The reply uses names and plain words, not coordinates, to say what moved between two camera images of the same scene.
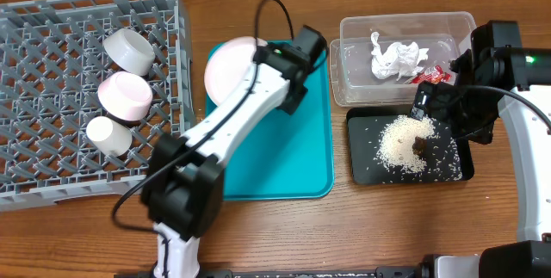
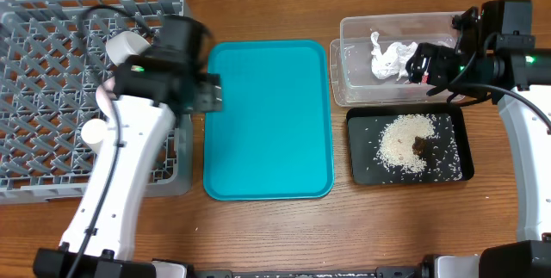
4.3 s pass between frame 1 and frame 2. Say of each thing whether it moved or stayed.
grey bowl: stayed
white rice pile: stayed
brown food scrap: stayed
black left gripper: moved
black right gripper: moved
